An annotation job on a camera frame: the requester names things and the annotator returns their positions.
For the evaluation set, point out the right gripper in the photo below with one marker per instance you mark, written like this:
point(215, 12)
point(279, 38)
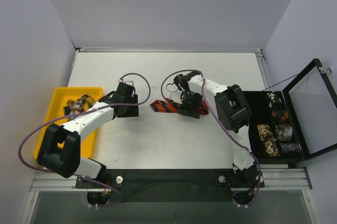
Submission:
point(189, 110)

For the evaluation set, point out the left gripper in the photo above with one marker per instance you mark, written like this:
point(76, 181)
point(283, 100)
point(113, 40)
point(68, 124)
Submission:
point(130, 110)

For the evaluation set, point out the orange navy striped tie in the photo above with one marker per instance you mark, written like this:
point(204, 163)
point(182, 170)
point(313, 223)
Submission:
point(175, 108)

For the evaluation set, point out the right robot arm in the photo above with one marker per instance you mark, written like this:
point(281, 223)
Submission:
point(228, 106)

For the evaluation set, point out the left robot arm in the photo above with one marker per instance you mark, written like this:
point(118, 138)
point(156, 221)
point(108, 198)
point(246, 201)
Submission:
point(60, 150)

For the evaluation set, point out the brown floral tie in tray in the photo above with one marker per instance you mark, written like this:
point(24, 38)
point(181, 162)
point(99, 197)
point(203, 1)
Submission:
point(80, 105)

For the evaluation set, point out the yellow plastic tray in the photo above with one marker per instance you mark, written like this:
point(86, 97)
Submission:
point(60, 97)

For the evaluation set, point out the black tie storage box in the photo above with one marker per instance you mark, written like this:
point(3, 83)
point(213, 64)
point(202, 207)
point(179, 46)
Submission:
point(261, 114)

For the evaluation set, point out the brown floral rolled tie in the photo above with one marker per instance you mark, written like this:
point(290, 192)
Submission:
point(269, 141)

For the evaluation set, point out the blue orange rolled tie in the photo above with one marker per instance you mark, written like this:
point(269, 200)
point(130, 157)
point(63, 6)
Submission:
point(283, 132)

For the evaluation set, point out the dark rolled tie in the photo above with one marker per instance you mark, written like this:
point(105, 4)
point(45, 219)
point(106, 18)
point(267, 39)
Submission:
point(289, 148)

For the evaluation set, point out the black framed glass box lid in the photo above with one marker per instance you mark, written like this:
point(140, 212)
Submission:
point(311, 102)

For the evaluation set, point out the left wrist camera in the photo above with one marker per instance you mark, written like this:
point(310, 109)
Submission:
point(131, 83)

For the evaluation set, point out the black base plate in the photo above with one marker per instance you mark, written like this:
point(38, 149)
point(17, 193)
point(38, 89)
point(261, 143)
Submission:
point(173, 185)

